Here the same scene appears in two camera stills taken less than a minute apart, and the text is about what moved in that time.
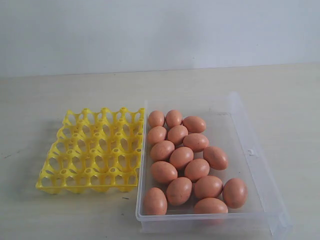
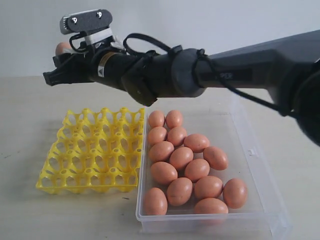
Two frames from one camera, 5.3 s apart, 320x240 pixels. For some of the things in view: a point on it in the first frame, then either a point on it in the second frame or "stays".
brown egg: (196, 142) stays
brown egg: (194, 124) to (60, 46)
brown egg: (235, 192) stays
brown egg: (217, 158) stays
